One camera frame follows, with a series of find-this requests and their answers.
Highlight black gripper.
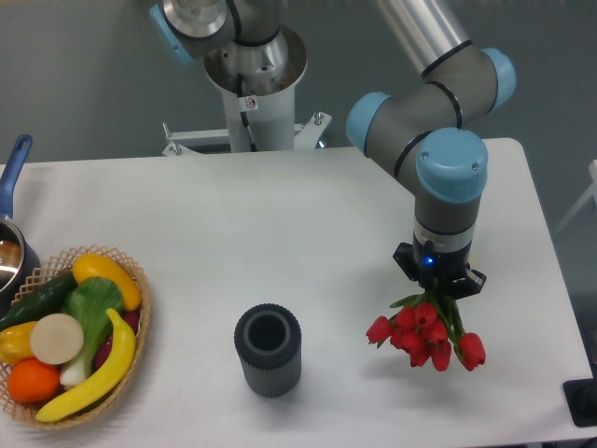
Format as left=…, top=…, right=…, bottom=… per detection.
left=393, top=240, right=487, bottom=300

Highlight red tulip bouquet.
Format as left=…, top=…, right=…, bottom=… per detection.
left=366, top=285, right=486, bottom=371

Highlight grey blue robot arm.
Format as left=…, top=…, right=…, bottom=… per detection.
left=149, top=1, right=516, bottom=299

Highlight dark grey ribbed vase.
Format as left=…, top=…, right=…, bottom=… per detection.
left=233, top=303, right=302, bottom=398

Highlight black device at edge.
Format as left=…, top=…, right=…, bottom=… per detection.
left=562, top=378, right=596, bottom=427

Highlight dark red vegetable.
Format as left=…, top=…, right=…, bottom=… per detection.
left=93, top=309, right=141, bottom=372

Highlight yellow banana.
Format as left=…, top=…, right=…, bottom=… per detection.
left=35, top=308, right=135, bottom=423

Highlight green bok choy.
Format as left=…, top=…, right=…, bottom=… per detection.
left=60, top=276, right=123, bottom=389

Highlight yellow squash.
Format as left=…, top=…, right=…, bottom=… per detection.
left=72, top=253, right=142, bottom=312

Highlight woven wicker basket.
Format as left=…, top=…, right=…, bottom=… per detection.
left=1, top=245, right=151, bottom=430

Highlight beige round disc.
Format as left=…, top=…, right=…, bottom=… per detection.
left=29, top=314, right=84, bottom=365

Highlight green cucumber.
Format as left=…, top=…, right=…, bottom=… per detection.
left=1, top=272, right=77, bottom=330

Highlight orange fruit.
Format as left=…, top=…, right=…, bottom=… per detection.
left=7, top=358, right=60, bottom=404

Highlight yellow bell pepper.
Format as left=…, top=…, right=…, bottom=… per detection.
left=1, top=321, right=37, bottom=365

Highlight white frame at right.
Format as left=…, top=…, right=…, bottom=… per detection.
left=554, top=160, right=597, bottom=234

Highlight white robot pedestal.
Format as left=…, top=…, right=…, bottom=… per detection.
left=163, top=24, right=332, bottom=156

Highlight blue handled saucepan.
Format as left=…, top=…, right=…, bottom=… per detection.
left=1, top=134, right=40, bottom=316

